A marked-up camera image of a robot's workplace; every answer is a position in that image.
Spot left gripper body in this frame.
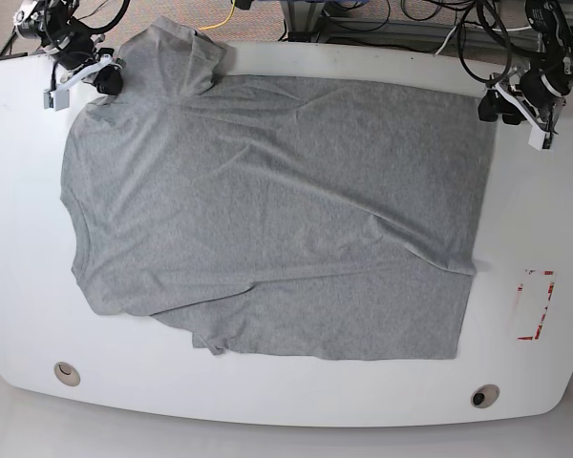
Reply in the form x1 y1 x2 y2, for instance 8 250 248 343
486 69 571 134

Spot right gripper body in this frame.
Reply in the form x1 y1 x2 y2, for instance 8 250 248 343
47 47 128 94

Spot grey t-shirt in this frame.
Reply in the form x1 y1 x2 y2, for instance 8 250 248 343
61 18 496 361

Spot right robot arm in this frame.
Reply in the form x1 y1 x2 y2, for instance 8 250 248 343
12 1 130 108

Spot red tape rectangle marking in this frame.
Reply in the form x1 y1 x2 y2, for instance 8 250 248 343
511 270 556 342

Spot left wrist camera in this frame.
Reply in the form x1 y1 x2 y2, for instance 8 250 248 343
528 126 556 151

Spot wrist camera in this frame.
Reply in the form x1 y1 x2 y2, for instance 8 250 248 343
43 89 70 111
528 126 556 151

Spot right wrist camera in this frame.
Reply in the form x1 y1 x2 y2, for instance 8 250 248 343
43 89 70 111

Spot white cable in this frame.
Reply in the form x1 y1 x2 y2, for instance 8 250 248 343
434 22 531 56

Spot yellow cable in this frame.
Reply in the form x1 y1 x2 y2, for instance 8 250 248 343
202 0 235 32

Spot aluminium frame rail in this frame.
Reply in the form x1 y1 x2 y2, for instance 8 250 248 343
279 1 543 59

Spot right table cable grommet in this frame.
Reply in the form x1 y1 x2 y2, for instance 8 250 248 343
471 385 500 409

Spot table cable grommet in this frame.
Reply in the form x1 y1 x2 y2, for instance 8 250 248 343
471 385 500 409
53 362 81 387

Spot left table cable grommet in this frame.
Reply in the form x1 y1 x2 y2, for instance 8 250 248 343
53 362 81 387

